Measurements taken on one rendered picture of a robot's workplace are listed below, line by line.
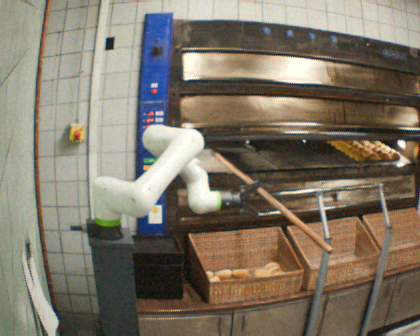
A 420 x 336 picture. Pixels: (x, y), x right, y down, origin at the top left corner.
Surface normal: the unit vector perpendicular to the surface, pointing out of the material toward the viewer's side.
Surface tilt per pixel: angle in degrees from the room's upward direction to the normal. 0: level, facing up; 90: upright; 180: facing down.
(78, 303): 90
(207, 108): 70
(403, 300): 90
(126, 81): 90
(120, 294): 90
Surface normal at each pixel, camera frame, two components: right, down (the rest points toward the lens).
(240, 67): 0.25, -0.10
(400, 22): 0.25, 0.25
